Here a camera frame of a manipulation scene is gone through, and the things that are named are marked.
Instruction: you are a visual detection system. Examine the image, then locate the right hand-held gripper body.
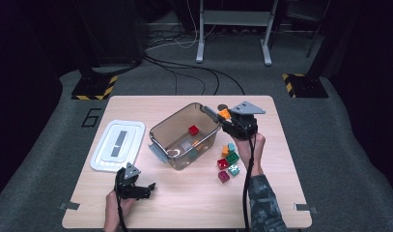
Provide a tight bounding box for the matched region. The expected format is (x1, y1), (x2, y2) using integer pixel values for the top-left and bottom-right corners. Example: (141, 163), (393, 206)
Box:
(227, 101), (267, 140)

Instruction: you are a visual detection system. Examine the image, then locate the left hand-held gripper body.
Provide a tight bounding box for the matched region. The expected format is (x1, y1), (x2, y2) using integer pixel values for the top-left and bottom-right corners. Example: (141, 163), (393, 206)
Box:
(115, 161), (144, 200)

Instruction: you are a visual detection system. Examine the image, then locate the white box lid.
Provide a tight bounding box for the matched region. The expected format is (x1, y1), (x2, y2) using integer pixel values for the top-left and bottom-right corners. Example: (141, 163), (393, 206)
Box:
(89, 119), (146, 173)

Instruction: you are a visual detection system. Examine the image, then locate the green toy block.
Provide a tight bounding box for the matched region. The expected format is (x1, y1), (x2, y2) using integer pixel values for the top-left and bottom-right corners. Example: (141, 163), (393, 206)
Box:
(225, 152), (240, 165)

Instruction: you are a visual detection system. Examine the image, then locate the magenta toy block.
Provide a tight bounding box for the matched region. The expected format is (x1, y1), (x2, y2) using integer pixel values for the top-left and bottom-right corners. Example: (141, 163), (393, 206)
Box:
(217, 170), (231, 184)

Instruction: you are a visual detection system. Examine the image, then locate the translucent brown storage box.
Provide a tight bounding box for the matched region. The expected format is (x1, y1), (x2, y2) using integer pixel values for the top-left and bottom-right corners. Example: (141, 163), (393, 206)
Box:
(148, 101), (223, 171)

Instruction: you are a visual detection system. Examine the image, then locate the person's right hand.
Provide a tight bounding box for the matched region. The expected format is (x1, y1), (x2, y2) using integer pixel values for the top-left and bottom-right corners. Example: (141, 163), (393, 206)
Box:
(233, 132), (266, 178)

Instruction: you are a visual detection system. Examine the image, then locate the person's left hand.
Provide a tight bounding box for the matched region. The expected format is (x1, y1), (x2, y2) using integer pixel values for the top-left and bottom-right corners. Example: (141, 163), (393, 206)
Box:
(103, 190), (137, 231)

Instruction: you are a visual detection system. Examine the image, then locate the grey tape piece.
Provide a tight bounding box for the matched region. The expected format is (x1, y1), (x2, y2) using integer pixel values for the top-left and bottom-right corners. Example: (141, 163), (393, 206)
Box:
(58, 201), (81, 211)

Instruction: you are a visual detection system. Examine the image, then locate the black striped stand base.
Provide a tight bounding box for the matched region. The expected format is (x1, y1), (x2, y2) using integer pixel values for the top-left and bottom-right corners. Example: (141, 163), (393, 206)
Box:
(70, 74), (119, 101)
(282, 72), (329, 99)

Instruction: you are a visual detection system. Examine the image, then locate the white metal stand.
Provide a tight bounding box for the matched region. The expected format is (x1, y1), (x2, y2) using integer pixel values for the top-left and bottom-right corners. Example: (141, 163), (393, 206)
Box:
(195, 0), (279, 67)

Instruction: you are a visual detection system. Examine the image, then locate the dark cabinet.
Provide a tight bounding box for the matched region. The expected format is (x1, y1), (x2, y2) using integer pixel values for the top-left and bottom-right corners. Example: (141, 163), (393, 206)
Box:
(72, 0), (147, 67)

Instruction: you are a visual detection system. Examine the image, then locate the left hand-held gripper cable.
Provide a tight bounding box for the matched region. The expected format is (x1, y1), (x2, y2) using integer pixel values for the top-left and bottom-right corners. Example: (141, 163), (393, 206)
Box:
(116, 192), (129, 232)

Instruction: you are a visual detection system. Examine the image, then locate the hand-held gripper cable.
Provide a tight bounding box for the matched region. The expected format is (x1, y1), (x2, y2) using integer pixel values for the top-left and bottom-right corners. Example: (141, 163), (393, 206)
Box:
(241, 129), (258, 232)
(116, 192), (129, 232)

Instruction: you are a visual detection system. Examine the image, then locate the black floor cable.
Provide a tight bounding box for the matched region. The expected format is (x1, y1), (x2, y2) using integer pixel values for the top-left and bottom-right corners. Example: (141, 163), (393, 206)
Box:
(152, 62), (180, 96)
(144, 54), (246, 96)
(145, 57), (221, 96)

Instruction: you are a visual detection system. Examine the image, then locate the right hand-held gripper cable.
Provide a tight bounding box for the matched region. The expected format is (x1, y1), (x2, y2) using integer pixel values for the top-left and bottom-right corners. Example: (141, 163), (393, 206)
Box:
(241, 129), (258, 232)

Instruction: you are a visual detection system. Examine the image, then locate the white floor cable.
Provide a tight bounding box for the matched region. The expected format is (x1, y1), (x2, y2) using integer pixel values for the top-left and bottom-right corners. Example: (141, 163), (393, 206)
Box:
(145, 0), (217, 51)

